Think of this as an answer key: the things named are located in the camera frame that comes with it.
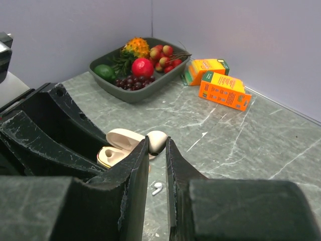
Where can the green avocado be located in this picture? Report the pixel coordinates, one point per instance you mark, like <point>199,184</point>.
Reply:
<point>106,72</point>

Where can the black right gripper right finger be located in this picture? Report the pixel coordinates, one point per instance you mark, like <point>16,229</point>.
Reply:
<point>200,208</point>

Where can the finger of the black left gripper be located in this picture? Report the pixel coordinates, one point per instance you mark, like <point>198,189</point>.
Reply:
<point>39,154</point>
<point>56,113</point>

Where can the beige earbud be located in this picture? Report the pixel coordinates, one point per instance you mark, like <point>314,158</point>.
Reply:
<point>157,142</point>

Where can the beige earbud charging case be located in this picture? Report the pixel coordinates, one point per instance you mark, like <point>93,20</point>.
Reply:
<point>122,142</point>

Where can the orange spiky fruit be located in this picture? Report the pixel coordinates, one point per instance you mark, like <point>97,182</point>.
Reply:
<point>138,47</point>

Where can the dark green fruit tray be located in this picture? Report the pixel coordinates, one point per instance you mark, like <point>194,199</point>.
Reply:
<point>121,63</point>

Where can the red apple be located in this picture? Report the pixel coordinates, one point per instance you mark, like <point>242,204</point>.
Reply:
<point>142,67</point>

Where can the dark red grape bunch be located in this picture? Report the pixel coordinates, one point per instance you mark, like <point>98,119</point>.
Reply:
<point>133,83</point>

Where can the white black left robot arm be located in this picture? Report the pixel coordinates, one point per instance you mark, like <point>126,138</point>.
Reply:
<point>11,87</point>

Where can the white earbud lower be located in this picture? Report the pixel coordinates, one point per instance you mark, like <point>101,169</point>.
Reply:
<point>158,188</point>

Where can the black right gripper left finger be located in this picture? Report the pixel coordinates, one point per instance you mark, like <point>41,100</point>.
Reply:
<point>109,206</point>

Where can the orange carton lying back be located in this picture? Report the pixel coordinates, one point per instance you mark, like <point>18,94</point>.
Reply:
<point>224,90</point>

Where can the orange green carton upright back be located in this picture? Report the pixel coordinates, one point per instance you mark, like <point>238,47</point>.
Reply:
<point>198,67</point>

